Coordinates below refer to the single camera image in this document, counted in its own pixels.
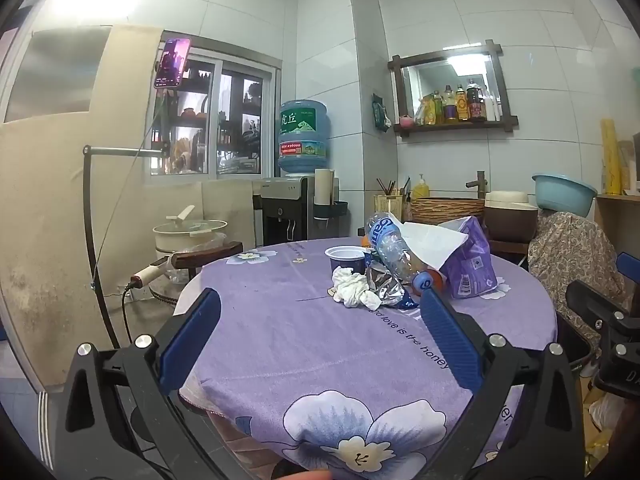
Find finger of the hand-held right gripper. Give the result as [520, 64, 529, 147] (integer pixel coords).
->
[616, 251, 640, 288]
[566, 279, 632, 333]

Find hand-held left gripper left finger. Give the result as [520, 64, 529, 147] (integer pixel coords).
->
[52, 287, 223, 480]

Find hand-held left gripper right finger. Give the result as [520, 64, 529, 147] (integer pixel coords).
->
[421, 287, 587, 480]

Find purple tissue packet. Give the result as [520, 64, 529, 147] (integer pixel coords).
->
[440, 215, 498, 301]

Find silver foil wrapper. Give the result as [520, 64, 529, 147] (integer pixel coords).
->
[365, 262, 421, 311]

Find white paper sheet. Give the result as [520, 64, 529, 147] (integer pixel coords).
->
[400, 220, 471, 270]

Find clear plastic bottle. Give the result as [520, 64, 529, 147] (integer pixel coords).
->
[366, 211, 445, 297]

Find white tissue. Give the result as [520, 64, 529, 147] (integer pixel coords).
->
[327, 266, 383, 309]

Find purple plastic cup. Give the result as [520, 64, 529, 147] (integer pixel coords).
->
[324, 246, 367, 288]

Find person's left hand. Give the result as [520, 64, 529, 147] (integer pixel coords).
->
[280, 468, 335, 480]

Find white plastic bag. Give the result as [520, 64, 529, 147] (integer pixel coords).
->
[587, 392, 626, 433]

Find wooden shelf unit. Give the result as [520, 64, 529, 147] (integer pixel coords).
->
[595, 190, 640, 281]

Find floral cloth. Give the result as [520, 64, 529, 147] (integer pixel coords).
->
[527, 210, 633, 351]

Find white handheld appliance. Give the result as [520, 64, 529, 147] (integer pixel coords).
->
[131, 255, 176, 288]

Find light blue basin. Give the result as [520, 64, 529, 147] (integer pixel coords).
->
[531, 174, 598, 217]

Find dark wooden cabinet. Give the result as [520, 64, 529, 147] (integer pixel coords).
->
[487, 239, 532, 261]

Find beige paper roll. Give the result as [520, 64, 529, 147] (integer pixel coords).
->
[617, 140, 638, 193]

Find cream pot with lid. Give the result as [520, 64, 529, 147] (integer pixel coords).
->
[152, 205, 229, 266]

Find purple floral tablecloth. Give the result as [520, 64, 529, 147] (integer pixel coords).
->
[172, 237, 558, 480]

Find yellow roll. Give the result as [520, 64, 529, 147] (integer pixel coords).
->
[600, 119, 623, 196]

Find brown and cream rice cooker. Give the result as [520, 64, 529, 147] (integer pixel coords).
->
[483, 190, 540, 243]

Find wicker basket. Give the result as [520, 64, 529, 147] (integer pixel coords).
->
[407, 196, 487, 226]

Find bamboo chopstick holder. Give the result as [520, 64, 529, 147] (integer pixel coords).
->
[374, 192, 405, 223]

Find wooden faucet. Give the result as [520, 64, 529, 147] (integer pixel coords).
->
[465, 170, 488, 200]

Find black water dispenser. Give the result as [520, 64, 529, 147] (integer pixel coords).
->
[252, 176, 338, 248]

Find bundle of chopsticks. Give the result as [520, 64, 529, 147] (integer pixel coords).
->
[376, 176, 412, 196]

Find black side rack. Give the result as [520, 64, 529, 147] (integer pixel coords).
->
[311, 200, 350, 222]

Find beige board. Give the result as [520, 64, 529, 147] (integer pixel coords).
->
[0, 24, 166, 396]

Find white paper cup stack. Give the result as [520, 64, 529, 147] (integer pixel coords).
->
[314, 168, 335, 208]

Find sliding window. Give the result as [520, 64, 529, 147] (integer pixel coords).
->
[150, 45, 283, 178]

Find blue water jug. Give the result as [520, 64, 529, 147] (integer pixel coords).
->
[277, 100, 333, 178]

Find row of condiment bottles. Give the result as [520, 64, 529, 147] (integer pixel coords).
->
[414, 78, 502, 126]

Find dark green hanging packet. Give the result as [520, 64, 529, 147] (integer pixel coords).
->
[371, 92, 393, 133]

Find dark wooden framed mirror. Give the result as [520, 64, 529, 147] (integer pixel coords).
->
[387, 39, 519, 133]

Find smartphone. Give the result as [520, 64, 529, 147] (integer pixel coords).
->
[153, 37, 192, 90]

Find black power cable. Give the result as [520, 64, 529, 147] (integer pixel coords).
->
[121, 285, 136, 348]

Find thin grey charging cable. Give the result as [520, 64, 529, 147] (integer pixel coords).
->
[90, 90, 166, 291]

